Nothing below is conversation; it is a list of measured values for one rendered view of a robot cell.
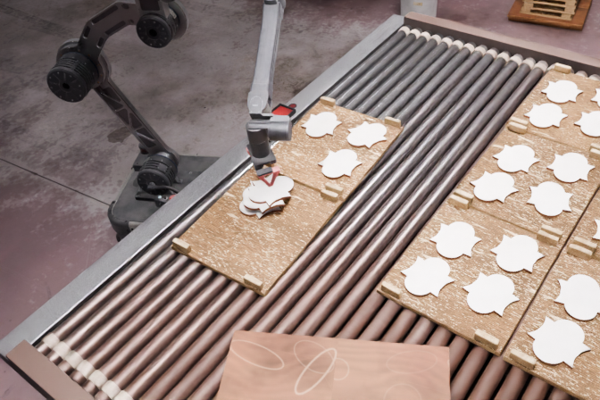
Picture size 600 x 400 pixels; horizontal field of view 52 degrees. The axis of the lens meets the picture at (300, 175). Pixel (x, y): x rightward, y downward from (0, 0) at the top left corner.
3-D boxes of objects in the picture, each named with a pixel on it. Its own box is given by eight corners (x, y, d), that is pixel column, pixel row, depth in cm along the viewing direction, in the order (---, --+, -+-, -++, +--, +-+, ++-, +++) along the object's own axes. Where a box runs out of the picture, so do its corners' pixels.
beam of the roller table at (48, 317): (1, 358, 170) (-9, 346, 166) (393, 25, 286) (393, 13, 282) (19, 374, 166) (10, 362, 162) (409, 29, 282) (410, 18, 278)
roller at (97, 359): (70, 382, 161) (64, 372, 157) (433, 40, 269) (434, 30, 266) (82, 392, 158) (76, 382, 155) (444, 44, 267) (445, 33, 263)
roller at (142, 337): (83, 392, 158) (77, 382, 155) (444, 44, 267) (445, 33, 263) (95, 403, 156) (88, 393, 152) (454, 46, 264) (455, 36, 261)
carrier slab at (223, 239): (171, 249, 186) (170, 245, 185) (254, 169, 210) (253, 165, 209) (264, 297, 170) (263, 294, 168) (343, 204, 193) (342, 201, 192)
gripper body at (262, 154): (267, 143, 189) (263, 124, 184) (277, 163, 181) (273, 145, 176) (246, 149, 188) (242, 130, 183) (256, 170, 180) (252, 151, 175)
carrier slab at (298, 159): (255, 167, 210) (254, 163, 209) (320, 104, 234) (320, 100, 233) (344, 202, 194) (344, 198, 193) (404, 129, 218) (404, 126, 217)
